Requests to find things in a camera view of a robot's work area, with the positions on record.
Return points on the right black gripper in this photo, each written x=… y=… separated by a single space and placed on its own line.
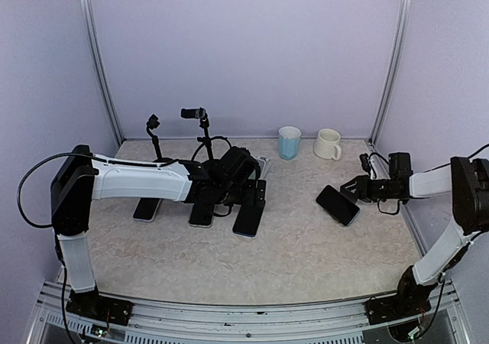
x=359 y=186

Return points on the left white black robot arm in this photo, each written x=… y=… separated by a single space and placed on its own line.
x=235 y=179

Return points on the tall black phone stand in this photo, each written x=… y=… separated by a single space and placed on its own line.
x=205 y=140

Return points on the right aluminium frame post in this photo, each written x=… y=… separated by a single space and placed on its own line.
x=403 y=16

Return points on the black round-base phone stand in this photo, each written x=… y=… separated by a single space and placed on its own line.
x=151 y=124

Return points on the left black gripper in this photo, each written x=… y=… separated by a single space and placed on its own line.
x=249 y=199

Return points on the front aluminium rail base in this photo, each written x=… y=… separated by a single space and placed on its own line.
x=154 y=321

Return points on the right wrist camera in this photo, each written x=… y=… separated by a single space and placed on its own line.
x=366 y=164

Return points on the left aluminium frame post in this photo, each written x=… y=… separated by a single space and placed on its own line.
x=107 y=102

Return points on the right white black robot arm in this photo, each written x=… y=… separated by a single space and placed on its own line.
x=457 y=192

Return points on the black phone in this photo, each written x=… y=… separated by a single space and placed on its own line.
x=339 y=207

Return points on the cream ceramic mug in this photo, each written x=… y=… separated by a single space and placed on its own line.
x=327 y=145

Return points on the grey folding phone stand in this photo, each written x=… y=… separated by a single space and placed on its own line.
x=265 y=165

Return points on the light blue cup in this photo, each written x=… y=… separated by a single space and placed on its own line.
x=289 y=142

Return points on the aluminium frame post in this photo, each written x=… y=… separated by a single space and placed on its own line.
x=403 y=16
x=107 y=102

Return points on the blue phone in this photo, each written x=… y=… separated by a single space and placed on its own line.
x=248 y=220

